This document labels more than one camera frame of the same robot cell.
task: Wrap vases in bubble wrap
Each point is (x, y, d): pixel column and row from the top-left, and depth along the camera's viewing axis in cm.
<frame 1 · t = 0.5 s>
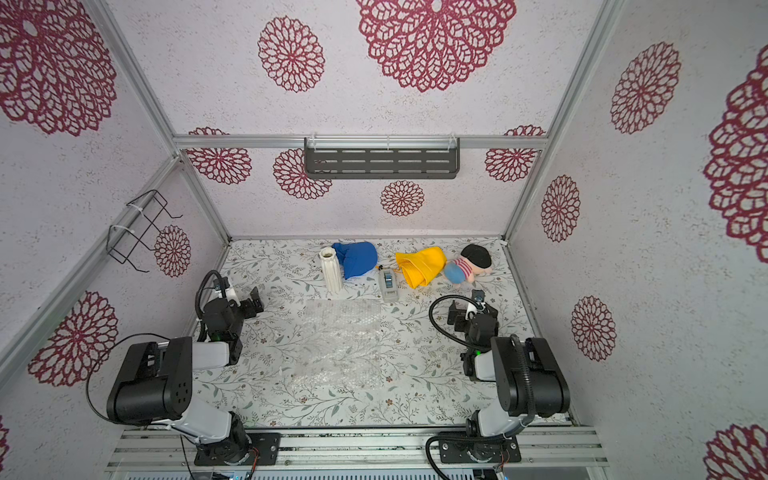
left hand: (243, 292, 94), fingers open
right hand: (470, 299, 92), fingers open
white ribbed vase: (331, 270, 97), point 13 cm above the table
clear bubble wrap sheet: (340, 345, 94), on the table
blue cloth hat: (357, 258, 114), point 3 cm above the table
yellow cloth raincoat: (420, 267, 104), point 8 cm above the table
grey tape dispenser: (388, 284, 105), point 3 cm above the table

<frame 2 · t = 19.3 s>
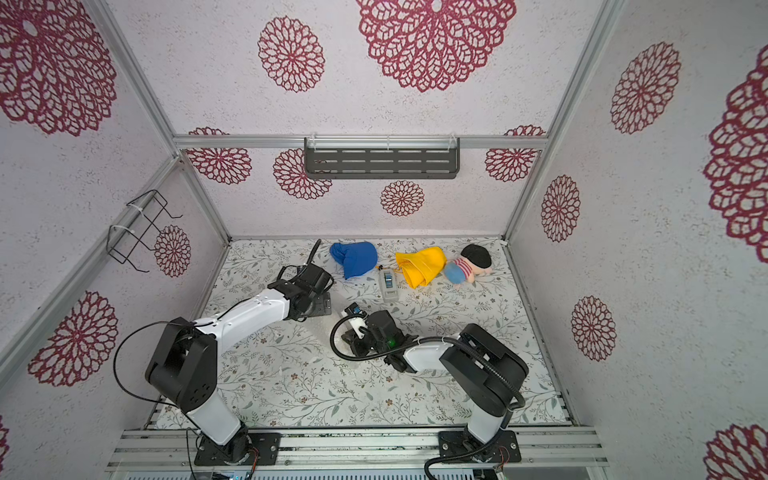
left hand: (311, 307, 91), fingers open
right hand: (342, 333, 88), fingers closed
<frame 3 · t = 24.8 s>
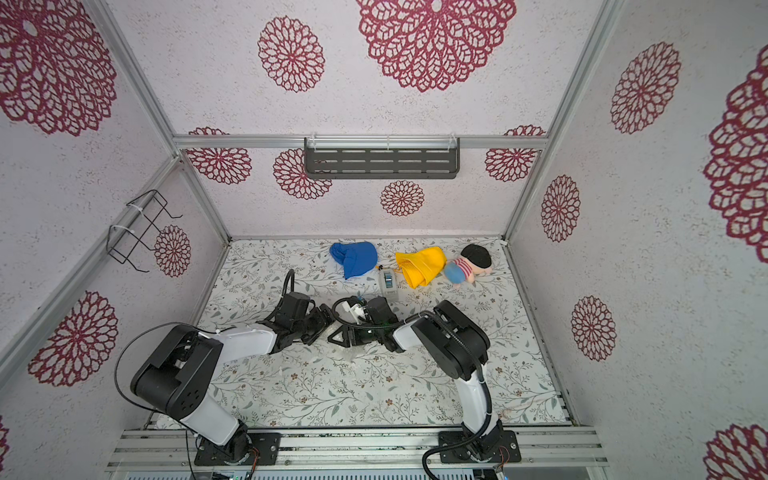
left hand: (334, 321, 94), fingers open
right hand: (333, 339, 90), fingers open
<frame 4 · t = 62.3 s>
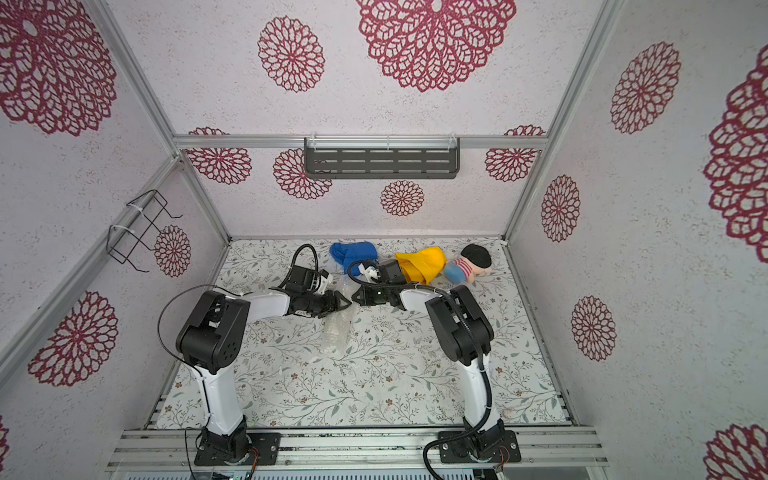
left hand: (346, 307, 98), fingers open
right hand: (349, 294, 97), fingers closed
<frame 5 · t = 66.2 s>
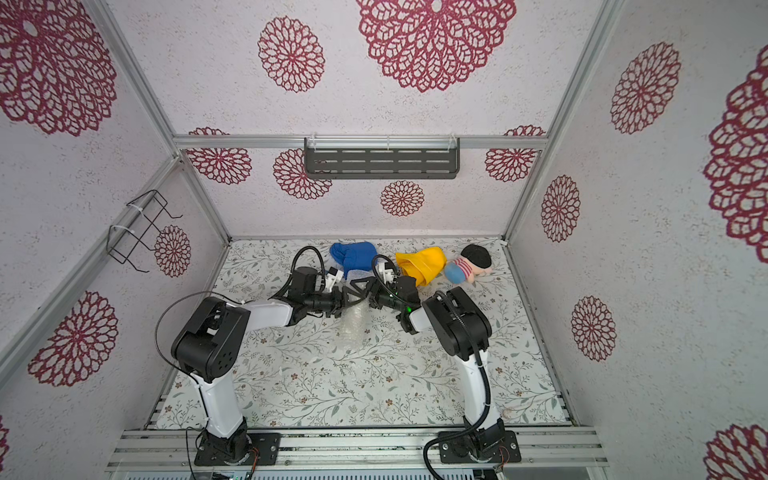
left hand: (362, 302, 91), fingers open
right hand: (350, 285, 92), fingers open
